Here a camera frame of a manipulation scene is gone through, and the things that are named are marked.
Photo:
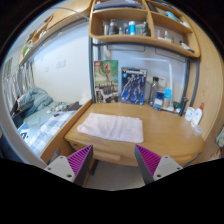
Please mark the wooden shelf unit with items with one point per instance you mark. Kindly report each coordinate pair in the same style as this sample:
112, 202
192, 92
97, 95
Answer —
140, 35

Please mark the long wooden wall shelf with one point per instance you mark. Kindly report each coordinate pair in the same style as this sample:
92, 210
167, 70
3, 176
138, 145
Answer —
56, 20

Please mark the blue robot model kit box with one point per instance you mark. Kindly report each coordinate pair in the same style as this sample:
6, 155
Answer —
133, 86

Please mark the light blue card pack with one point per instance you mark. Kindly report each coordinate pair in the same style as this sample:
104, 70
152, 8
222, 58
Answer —
167, 95

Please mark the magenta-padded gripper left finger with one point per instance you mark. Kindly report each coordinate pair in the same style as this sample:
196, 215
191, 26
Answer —
60, 166

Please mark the white wall socket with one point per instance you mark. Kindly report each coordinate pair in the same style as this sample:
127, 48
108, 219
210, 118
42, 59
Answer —
162, 82

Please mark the black cylindrical bottle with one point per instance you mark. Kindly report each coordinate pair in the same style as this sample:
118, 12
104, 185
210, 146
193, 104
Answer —
183, 106

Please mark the white bottle with red cap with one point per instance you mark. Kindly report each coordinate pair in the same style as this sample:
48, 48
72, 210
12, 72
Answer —
197, 116

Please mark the white wall light switch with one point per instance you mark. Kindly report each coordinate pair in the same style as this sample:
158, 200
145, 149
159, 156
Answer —
61, 64

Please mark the small dark blue box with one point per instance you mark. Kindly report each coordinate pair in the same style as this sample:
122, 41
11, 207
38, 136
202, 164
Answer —
158, 101

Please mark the white arched desk lamp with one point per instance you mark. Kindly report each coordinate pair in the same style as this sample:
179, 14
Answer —
169, 76

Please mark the bed with teal duvet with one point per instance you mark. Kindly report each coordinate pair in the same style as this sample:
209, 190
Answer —
41, 115

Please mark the clear plastic container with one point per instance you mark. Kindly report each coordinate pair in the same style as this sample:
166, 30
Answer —
198, 129

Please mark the green tree figure toy box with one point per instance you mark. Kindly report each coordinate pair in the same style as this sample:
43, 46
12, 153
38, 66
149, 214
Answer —
106, 81

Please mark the pale pink towel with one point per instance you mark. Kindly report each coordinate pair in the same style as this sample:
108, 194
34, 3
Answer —
111, 127

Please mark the clear bottle with dark cap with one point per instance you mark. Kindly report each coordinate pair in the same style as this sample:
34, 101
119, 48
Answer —
153, 91

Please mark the white metal bed rail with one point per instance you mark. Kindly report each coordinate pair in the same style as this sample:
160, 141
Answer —
13, 83

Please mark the dark green round jar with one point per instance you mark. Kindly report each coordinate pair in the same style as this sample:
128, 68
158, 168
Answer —
177, 106

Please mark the grey metal desk frame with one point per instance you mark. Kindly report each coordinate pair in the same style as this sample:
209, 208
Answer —
90, 73

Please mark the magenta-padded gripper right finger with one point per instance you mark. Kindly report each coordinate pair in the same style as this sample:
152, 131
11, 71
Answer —
166, 165

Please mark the white printed cup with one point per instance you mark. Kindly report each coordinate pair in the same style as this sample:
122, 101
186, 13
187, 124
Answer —
190, 114

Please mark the green patterned cloth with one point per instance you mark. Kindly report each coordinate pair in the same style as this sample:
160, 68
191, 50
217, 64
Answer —
220, 136

